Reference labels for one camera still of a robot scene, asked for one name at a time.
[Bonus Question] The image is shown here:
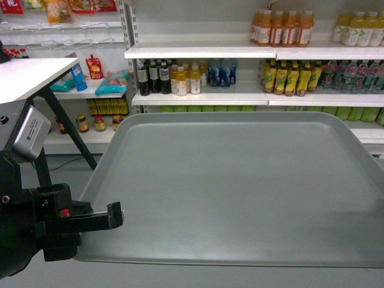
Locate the red spouted sauce pouch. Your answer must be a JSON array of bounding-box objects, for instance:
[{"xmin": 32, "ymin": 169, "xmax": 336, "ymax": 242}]
[{"xmin": 86, "ymin": 55, "xmax": 104, "ymax": 80}]

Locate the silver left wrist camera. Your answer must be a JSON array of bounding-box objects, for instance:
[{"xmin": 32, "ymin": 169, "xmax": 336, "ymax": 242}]
[{"xmin": 13, "ymin": 106, "xmax": 51, "ymax": 161}]

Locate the white checkout counter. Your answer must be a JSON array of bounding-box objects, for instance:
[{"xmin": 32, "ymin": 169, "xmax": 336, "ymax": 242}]
[{"xmin": 1, "ymin": 58, "xmax": 79, "ymax": 104}]

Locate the grey rectangular serving tray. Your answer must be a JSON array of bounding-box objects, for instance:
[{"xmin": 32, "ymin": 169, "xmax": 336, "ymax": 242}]
[{"xmin": 76, "ymin": 112, "xmax": 383, "ymax": 268}]

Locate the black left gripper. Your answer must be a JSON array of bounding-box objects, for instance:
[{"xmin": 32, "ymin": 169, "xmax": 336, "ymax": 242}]
[{"xmin": 1, "ymin": 184, "xmax": 124, "ymax": 276}]

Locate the teal snack bag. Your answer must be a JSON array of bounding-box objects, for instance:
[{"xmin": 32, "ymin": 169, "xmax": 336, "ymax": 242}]
[{"xmin": 95, "ymin": 70, "xmax": 130, "ymax": 96}]

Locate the white metal store shelf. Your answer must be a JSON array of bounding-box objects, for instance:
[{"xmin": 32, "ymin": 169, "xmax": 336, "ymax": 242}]
[{"xmin": 0, "ymin": 0, "xmax": 384, "ymax": 157}]

